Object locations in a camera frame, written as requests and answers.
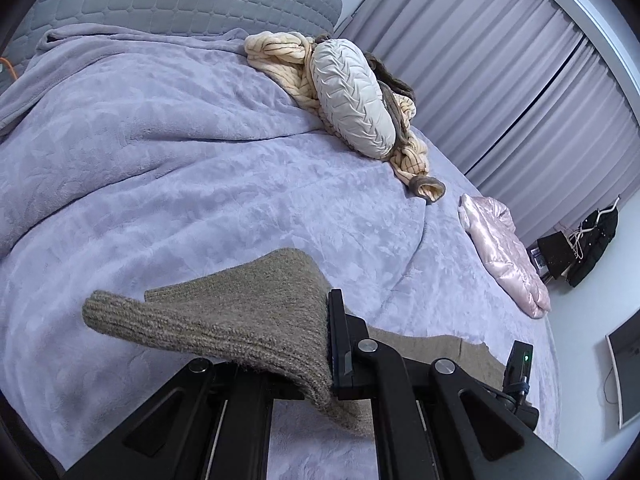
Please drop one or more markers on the black hanging jacket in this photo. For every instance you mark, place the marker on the black hanging jacket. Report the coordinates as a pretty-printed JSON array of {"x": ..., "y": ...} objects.
[{"x": 598, "y": 231}]

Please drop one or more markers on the white round pleated cushion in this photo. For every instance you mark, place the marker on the white round pleated cushion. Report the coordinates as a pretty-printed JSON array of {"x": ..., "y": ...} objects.
[{"x": 377, "y": 147}]

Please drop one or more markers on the black handbag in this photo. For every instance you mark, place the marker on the black handbag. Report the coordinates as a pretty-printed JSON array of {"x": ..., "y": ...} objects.
[{"x": 557, "y": 252}]

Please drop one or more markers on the lavender plush bed blanket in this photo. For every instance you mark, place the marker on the lavender plush bed blanket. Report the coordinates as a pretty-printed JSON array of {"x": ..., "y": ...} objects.
[{"x": 132, "y": 161}]

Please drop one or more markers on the pink satin puffer jacket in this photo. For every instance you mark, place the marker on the pink satin puffer jacket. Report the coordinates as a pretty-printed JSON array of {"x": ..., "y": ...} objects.
[{"x": 491, "y": 228}]

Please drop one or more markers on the beige knit garment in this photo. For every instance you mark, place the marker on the beige knit garment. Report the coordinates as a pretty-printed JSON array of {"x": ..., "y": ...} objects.
[{"x": 283, "y": 57}]

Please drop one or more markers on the wall mounted monitor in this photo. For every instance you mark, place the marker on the wall mounted monitor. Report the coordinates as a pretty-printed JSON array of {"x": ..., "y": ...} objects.
[{"x": 624, "y": 346}]

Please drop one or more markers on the black tracking camera box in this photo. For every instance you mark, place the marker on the black tracking camera box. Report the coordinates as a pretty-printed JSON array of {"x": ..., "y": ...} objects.
[{"x": 515, "y": 384}]

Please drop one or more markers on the brown knit sweater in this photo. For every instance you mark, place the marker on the brown knit sweater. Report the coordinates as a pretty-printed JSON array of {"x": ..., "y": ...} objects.
[{"x": 270, "y": 313}]

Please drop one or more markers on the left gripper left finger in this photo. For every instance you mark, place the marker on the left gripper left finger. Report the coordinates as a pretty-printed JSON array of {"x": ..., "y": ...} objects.
[{"x": 209, "y": 421}]

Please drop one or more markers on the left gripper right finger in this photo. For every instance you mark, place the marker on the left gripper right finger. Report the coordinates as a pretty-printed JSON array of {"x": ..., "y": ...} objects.
[{"x": 432, "y": 421}]

